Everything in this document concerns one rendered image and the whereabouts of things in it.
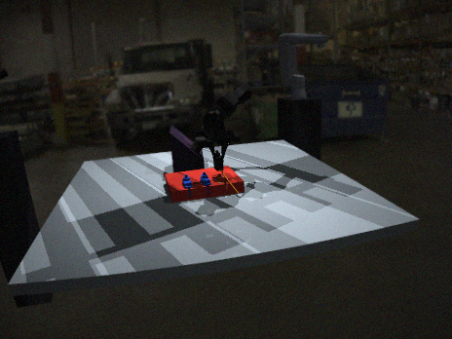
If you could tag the red flat deck plate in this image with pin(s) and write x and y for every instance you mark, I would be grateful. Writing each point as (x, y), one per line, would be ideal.
(202, 183)

